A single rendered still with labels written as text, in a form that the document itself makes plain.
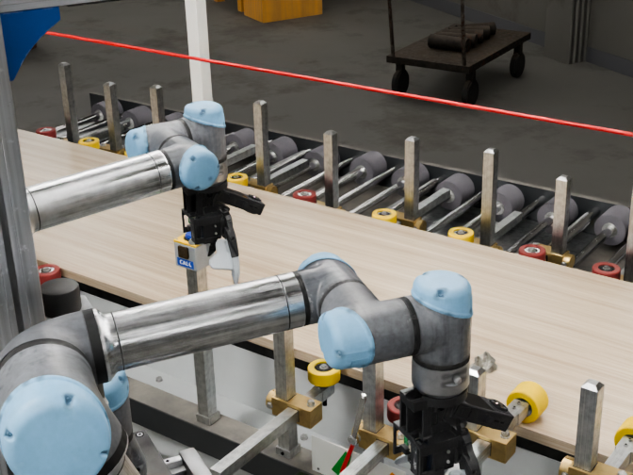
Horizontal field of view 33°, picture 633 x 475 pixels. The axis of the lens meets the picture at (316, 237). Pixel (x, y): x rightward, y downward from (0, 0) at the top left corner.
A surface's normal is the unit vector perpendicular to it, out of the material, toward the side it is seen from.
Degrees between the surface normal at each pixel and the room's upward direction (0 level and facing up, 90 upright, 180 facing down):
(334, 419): 90
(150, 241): 0
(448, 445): 90
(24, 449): 83
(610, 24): 90
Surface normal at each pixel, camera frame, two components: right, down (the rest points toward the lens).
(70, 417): 0.26, 0.31
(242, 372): -0.58, 0.35
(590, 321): -0.03, -0.91
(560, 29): -0.90, 0.21
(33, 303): 0.44, 0.36
